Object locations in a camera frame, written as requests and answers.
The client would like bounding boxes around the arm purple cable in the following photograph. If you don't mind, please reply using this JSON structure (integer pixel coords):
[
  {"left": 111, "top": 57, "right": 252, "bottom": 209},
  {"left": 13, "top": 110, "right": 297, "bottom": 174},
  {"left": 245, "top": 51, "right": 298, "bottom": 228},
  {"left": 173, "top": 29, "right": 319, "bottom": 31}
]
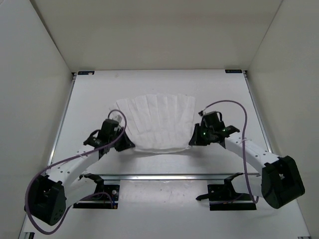
[
  {"left": 198, "top": 100, "right": 259, "bottom": 205},
  {"left": 26, "top": 109, "right": 128, "bottom": 235}
]

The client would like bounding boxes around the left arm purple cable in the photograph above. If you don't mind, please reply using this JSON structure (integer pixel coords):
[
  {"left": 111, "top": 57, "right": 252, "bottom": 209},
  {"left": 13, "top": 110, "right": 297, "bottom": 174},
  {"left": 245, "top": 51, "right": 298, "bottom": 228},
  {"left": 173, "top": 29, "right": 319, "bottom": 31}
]
[{"left": 26, "top": 109, "right": 128, "bottom": 235}]

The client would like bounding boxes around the left dark corner label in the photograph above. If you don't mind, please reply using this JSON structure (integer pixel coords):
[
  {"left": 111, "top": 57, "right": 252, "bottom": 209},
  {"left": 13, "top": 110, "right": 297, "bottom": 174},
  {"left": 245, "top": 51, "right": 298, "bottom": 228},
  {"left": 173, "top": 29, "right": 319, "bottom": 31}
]
[{"left": 77, "top": 71, "right": 95, "bottom": 75}]

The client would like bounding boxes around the aluminium table edge rail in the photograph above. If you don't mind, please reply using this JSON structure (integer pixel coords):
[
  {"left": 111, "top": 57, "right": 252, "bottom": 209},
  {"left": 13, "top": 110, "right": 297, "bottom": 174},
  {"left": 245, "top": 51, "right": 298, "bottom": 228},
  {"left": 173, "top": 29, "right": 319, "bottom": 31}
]
[{"left": 100, "top": 174, "right": 230, "bottom": 181}]

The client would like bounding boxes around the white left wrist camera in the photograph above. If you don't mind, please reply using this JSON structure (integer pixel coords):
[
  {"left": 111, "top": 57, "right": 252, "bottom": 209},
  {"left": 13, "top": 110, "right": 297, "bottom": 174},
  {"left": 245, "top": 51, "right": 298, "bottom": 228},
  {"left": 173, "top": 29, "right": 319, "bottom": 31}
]
[{"left": 112, "top": 114, "right": 124, "bottom": 123}]

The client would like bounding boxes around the white pleated skirt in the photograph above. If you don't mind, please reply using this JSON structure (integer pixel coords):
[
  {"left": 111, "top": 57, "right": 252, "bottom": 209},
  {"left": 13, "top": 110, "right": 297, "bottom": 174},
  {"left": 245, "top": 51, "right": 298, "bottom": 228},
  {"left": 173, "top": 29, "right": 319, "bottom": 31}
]
[{"left": 110, "top": 94, "right": 196, "bottom": 154}]

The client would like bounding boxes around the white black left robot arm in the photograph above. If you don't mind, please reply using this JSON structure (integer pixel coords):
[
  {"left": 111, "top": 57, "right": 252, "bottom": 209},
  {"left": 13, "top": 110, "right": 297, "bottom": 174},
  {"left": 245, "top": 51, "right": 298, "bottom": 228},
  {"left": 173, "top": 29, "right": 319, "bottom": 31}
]
[{"left": 24, "top": 119, "right": 135, "bottom": 226}]

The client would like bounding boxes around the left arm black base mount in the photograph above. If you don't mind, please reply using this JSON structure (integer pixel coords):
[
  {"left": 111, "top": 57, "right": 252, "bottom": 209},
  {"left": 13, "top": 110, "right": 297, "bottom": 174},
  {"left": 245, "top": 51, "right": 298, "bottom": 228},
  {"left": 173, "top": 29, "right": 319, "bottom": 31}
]
[{"left": 73, "top": 174, "right": 120, "bottom": 210}]

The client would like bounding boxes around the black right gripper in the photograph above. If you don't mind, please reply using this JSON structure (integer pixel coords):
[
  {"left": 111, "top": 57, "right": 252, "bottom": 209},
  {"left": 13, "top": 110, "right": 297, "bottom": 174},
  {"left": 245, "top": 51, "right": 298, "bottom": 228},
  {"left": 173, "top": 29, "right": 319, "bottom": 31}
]
[{"left": 189, "top": 122, "right": 214, "bottom": 146}]

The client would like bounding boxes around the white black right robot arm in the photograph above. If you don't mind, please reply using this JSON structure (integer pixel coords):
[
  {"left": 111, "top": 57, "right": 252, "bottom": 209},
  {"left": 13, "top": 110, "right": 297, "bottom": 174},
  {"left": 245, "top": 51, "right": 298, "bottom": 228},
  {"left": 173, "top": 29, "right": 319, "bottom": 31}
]
[{"left": 189, "top": 111, "right": 305, "bottom": 209}]

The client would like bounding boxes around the right dark corner label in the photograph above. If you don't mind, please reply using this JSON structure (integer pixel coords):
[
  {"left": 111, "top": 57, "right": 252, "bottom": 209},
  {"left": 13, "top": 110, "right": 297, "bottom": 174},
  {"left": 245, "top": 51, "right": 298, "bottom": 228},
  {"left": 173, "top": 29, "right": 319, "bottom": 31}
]
[{"left": 225, "top": 69, "right": 242, "bottom": 74}]

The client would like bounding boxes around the dark corner label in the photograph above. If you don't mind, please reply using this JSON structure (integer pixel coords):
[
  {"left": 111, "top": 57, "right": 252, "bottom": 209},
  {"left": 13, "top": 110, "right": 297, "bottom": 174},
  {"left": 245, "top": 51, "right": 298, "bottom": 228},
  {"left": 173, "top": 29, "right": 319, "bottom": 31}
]
[
  {"left": 77, "top": 71, "right": 95, "bottom": 75},
  {"left": 225, "top": 69, "right": 242, "bottom": 74}
]

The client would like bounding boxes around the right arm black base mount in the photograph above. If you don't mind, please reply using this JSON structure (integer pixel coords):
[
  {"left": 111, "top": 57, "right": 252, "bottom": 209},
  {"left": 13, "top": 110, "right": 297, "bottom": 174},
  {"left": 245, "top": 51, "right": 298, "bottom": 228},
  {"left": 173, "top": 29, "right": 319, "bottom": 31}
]
[{"left": 196, "top": 173, "right": 257, "bottom": 211}]

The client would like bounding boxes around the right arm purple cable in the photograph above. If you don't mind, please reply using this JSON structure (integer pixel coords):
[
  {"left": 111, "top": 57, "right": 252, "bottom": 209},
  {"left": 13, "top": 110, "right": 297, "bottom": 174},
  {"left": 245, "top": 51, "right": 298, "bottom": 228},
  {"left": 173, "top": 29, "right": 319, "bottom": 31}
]
[{"left": 198, "top": 100, "right": 259, "bottom": 205}]

